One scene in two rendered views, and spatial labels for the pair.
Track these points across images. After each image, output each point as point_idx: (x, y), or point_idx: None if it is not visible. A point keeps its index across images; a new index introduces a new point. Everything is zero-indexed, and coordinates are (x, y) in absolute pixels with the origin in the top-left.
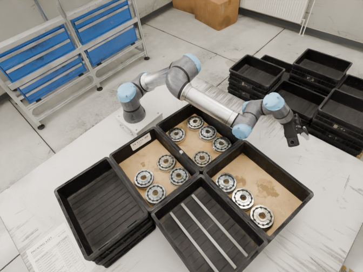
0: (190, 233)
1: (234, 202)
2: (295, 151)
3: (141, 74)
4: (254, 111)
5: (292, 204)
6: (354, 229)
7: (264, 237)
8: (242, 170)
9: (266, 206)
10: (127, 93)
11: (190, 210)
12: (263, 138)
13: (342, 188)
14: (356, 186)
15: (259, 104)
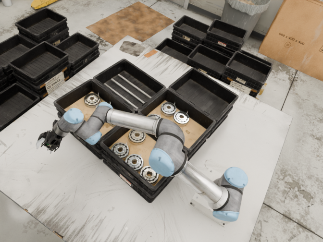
0: (139, 92)
1: (111, 94)
2: (42, 176)
3: (229, 198)
4: (91, 118)
5: (67, 110)
6: (22, 117)
7: (93, 79)
8: (102, 132)
9: (87, 103)
10: (231, 169)
11: (141, 103)
12: (71, 191)
13: (14, 144)
14: (0, 147)
15: (86, 123)
